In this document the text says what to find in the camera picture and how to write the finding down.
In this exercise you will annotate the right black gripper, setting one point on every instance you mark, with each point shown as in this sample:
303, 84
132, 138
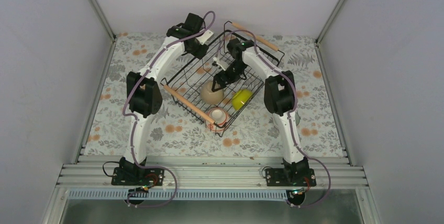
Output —
227, 79

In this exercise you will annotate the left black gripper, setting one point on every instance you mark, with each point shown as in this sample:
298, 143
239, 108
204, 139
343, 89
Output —
200, 54

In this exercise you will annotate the black wire dish rack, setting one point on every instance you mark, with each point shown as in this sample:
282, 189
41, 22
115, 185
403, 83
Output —
189, 79

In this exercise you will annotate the beige ceramic bowl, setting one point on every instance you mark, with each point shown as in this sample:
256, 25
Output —
209, 96

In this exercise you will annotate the white ceramic bowl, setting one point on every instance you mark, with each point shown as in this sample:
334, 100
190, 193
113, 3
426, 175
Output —
297, 118

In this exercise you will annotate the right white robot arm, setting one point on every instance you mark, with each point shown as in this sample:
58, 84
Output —
280, 99

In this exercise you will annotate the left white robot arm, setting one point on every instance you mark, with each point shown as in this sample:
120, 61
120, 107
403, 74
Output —
144, 98

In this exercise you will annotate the yellow-green bowl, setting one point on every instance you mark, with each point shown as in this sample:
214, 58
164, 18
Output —
241, 98

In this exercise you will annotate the white bowl orange rim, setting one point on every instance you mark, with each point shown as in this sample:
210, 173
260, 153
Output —
220, 116

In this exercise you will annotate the floral patterned table mat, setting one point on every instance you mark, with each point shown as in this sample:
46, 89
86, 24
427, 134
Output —
175, 132

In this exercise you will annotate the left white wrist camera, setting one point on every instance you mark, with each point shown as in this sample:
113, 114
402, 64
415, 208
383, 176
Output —
203, 38

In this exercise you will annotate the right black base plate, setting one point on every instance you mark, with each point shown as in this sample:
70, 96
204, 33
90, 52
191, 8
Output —
279, 177

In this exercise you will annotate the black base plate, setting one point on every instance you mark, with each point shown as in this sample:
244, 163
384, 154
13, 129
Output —
144, 177
279, 177

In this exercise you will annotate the white slotted cable duct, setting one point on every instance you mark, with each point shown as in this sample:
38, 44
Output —
180, 194

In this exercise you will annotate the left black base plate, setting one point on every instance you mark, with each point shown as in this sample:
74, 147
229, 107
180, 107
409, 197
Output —
144, 177

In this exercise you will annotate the aluminium rail frame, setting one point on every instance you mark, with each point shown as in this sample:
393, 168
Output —
187, 172

